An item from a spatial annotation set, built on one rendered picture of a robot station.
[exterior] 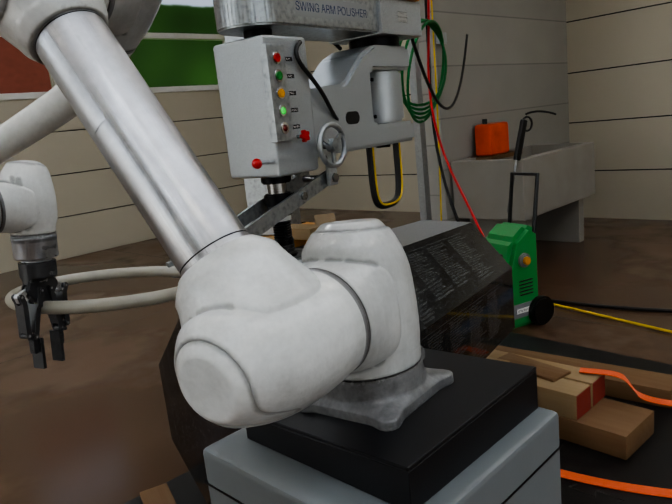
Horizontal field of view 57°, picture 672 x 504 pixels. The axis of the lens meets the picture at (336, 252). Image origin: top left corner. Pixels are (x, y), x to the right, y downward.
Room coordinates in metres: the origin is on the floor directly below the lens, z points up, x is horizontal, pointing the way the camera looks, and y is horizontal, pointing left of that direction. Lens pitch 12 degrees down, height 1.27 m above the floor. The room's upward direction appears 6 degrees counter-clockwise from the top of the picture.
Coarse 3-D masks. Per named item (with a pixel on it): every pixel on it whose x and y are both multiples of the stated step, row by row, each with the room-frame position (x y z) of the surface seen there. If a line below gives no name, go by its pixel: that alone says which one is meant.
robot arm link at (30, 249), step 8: (16, 240) 1.28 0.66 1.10; (24, 240) 1.27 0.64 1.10; (32, 240) 1.28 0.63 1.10; (40, 240) 1.29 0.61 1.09; (48, 240) 1.30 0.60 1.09; (56, 240) 1.33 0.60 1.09; (16, 248) 1.28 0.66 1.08; (24, 248) 1.27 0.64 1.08; (32, 248) 1.28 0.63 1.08; (40, 248) 1.28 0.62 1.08; (48, 248) 1.30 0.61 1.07; (56, 248) 1.32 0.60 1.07; (16, 256) 1.28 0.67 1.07; (24, 256) 1.27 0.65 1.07; (32, 256) 1.28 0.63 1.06; (40, 256) 1.28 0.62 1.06; (48, 256) 1.30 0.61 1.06; (56, 256) 1.32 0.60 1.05
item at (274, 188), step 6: (270, 186) 2.01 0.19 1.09; (276, 186) 2.01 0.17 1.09; (282, 186) 2.01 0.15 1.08; (270, 192) 2.01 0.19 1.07; (276, 192) 2.01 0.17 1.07; (282, 192) 2.01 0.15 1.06; (288, 192) 2.02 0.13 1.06; (264, 198) 2.03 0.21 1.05; (270, 198) 2.00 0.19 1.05; (276, 198) 1.99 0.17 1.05; (282, 198) 2.00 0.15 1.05; (270, 204) 2.00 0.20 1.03; (276, 204) 1.99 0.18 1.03
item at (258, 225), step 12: (300, 180) 2.21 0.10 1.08; (312, 180) 2.09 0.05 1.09; (324, 180) 2.14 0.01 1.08; (336, 180) 2.13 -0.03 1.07; (300, 192) 2.03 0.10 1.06; (312, 192) 2.08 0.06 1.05; (264, 204) 2.05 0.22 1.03; (288, 204) 1.98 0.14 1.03; (300, 204) 2.03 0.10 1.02; (240, 216) 1.96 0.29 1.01; (252, 216) 2.00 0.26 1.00; (264, 216) 1.89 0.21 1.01; (276, 216) 1.93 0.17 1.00; (252, 228) 1.85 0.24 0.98; (264, 228) 1.89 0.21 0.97; (168, 264) 1.73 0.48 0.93
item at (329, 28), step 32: (224, 0) 1.93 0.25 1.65; (256, 0) 1.92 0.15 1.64; (288, 0) 2.00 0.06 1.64; (320, 0) 2.12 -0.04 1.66; (352, 0) 2.27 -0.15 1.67; (384, 0) 2.40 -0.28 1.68; (224, 32) 2.00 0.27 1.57; (256, 32) 1.99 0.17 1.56; (288, 32) 2.14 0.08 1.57; (320, 32) 2.22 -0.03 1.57; (352, 32) 2.31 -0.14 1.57; (384, 32) 2.39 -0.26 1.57; (416, 32) 2.58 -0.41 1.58
